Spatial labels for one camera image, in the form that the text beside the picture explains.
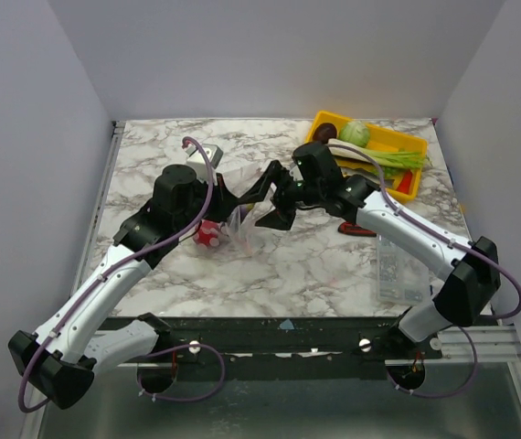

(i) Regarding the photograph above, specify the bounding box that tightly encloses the aluminium frame rail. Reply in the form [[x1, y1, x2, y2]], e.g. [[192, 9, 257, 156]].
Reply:
[[70, 121, 126, 295]]

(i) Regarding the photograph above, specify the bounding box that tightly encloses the green cabbage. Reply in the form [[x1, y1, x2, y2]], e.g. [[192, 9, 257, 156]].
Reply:
[[338, 120, 370, 147]]

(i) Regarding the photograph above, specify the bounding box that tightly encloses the clear plastic screw box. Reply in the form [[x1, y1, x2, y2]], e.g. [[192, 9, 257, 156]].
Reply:
[[376, 235, 431, 306]]

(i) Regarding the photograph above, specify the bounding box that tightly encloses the silver fish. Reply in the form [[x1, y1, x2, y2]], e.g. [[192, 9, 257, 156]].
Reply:
[[340, 166, 396, 187]]

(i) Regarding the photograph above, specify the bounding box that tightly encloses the dark red beet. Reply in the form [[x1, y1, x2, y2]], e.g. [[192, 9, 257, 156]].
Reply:
[[312, 123, 338, 144]]

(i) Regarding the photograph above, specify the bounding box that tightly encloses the green celery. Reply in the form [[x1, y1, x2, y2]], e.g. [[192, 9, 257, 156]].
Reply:
[[374, 150, 428, 177]]

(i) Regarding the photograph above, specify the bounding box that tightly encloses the white green leek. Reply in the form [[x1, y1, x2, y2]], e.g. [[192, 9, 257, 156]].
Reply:
[[326, 139, 377, 162]]

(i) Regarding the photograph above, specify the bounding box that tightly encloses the purple eggplant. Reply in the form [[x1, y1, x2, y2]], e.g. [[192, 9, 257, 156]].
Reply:
[[236, 204, 255, 222]]

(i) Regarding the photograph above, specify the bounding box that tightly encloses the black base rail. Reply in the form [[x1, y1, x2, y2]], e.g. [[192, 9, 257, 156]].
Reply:
[[100, 315, 499, 383]]

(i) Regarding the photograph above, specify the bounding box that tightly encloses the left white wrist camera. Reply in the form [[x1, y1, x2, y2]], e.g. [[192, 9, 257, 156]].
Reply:
[[183, 144, 224, 179]]

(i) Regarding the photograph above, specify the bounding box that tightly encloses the red black utility knife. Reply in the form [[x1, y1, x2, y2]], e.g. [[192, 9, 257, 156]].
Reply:
[[337, 221, 377, 238]]

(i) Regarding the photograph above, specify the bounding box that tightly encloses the red chili pepper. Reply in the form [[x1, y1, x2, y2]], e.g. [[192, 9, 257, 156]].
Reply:
[[396, 170, 413, 194]]

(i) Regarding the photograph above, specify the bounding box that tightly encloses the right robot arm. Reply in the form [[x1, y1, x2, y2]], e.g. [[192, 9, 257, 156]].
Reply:
[[239, 142, 501, 359]]

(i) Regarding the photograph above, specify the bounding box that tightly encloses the clear pink zip top bag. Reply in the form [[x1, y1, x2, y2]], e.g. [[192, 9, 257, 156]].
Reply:
[[220, 164, 273, 256]]

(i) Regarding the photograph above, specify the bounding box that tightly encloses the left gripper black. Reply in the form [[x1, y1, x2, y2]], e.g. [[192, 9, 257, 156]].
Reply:
[[175, 171, 239, 231]]

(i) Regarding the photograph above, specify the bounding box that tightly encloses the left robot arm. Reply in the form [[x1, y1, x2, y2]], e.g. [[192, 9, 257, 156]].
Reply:
[[8, 165, 239, 412]]

